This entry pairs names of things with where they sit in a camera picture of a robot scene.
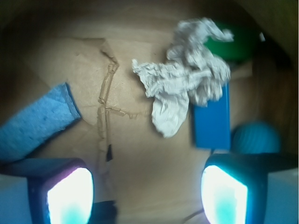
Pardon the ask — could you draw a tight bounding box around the blue rectangular block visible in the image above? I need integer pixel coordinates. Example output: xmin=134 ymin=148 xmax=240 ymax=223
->
xmin=192 ymin=84 xmax=231 ymax=150

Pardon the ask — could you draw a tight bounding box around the crumpled white paper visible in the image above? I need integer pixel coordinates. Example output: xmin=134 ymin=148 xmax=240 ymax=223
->
xmin=132 ymin=18 xmax=234 ymax=138

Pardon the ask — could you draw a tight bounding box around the light blue sponge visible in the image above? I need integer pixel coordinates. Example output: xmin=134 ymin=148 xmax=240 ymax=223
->
xmin=0 ymin=83 xmax=81 ymax=163

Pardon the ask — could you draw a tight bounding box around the brown paper bin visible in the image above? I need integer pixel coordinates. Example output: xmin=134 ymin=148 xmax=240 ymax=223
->
xmin=0 ymin=0 xmax=299 ymax=224

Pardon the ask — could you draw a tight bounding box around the green rectangular block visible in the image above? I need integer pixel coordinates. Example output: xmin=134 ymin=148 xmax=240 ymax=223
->
xmin=205 ymin=21 xmax=260 ymax=62

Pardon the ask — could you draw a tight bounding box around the blue ball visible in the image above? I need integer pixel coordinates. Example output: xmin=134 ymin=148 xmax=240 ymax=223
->
xmin=231 ymin=122 xmax=281 ymax=154

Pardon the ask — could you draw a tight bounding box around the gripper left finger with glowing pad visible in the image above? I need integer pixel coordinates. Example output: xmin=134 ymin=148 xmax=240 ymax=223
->
xmin=0 ymin=158 xmax=94 ymax=224

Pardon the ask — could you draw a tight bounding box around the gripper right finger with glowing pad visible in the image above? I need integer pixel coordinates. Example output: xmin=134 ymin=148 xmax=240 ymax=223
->
xmin=200 ymin=153 xmax=299 ymax=224

